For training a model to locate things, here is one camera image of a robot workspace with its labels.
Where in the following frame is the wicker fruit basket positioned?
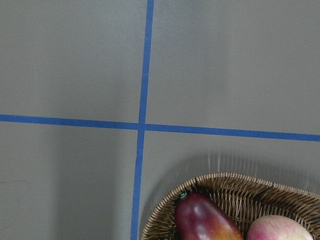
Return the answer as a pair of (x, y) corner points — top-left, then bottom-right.
(140, 172), (320, 240)

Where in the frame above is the red purple mango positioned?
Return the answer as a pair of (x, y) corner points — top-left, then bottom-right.
(174, 192), (244, 240)

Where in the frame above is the red yellow apple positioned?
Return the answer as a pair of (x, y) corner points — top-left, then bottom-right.
(246, 215), (313, 240)

